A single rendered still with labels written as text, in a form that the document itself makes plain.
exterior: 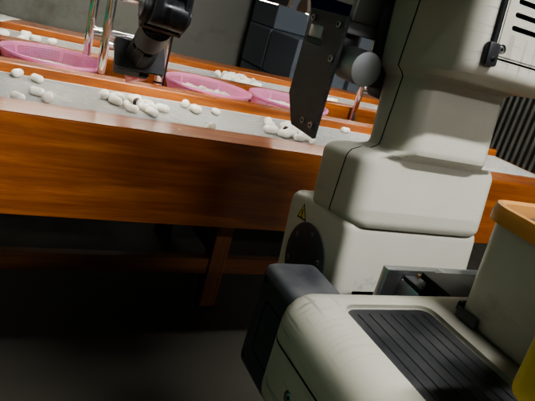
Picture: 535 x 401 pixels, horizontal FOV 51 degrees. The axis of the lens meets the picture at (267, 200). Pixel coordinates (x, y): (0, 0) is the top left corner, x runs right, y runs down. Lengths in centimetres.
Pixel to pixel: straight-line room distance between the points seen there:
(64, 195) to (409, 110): 64
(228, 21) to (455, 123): 341
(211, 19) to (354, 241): 340
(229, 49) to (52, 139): 313
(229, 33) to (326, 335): 368
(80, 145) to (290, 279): 53
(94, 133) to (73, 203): 14
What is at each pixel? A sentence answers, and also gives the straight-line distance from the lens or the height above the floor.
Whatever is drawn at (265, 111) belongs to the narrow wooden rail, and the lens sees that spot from 161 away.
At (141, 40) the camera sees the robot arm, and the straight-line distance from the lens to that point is 111.
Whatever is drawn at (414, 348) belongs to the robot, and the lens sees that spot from 48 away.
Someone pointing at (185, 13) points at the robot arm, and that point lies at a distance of 105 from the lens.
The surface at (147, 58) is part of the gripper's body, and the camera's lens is 114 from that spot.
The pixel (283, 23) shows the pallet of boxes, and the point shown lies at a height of 95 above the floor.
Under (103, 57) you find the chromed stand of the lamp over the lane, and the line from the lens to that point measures 150.
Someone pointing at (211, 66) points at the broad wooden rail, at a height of 76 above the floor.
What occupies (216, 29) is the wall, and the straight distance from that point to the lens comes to 404.
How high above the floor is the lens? 103
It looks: 19 degrees down
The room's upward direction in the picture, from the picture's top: 16 degrees clockwise
